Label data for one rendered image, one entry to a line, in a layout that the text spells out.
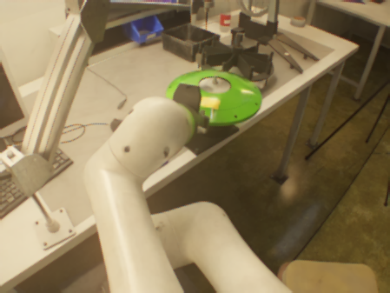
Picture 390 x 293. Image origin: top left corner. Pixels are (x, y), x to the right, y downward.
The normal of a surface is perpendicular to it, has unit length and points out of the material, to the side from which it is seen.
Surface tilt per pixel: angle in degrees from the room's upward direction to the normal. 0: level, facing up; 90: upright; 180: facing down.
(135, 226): 19
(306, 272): 0
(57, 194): 0
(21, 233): 0
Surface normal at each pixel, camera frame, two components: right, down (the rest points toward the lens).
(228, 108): 0.13, -0.45
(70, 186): 0.02, -0.73
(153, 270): 0.39, -0.81
